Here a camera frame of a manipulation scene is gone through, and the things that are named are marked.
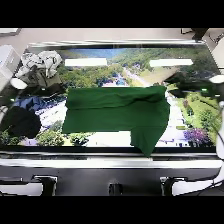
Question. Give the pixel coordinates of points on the silver frame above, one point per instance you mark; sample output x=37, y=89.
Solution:
x=110, y=163

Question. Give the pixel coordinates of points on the green T-shirt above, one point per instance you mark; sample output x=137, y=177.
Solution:
x=116, y=110

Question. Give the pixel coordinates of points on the blue garment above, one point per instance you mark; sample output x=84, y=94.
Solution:
x=30, y=102

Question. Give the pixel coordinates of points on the dark olive garment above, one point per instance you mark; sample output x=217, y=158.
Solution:
x=38, y=78

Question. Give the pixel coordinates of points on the black garment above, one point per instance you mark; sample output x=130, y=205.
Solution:
x=21, y=121

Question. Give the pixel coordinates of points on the white grey patterned garment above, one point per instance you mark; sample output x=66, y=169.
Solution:
x=48, y=60

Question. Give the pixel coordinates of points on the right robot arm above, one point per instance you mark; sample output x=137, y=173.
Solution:
x=200, y=87

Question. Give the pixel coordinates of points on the white box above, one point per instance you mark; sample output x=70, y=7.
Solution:
x=6, y=60

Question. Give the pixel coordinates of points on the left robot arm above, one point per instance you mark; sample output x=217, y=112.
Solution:
x=18, y=83

